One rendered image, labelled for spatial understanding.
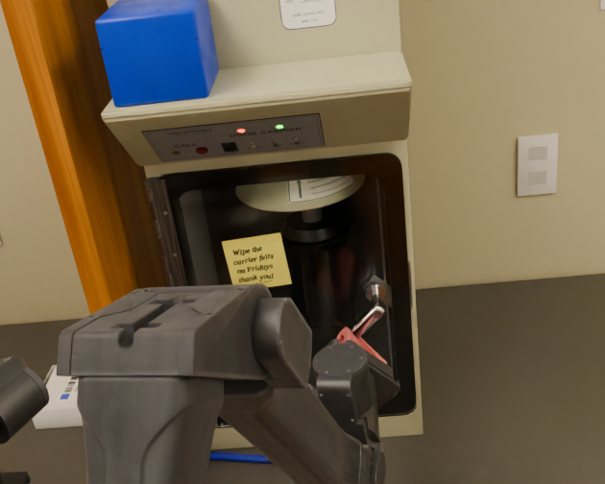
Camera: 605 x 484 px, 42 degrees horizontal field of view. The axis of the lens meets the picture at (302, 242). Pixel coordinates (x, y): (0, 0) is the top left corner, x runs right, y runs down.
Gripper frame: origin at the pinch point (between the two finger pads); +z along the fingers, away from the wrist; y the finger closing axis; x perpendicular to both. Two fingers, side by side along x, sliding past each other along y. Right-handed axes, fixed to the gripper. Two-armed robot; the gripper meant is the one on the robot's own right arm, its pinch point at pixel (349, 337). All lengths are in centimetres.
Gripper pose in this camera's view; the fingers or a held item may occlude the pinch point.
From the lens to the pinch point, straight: 102.3
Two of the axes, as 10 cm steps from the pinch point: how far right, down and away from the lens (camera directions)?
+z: 0.3, -4.8, 8.8
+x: -6.2, 6.8, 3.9
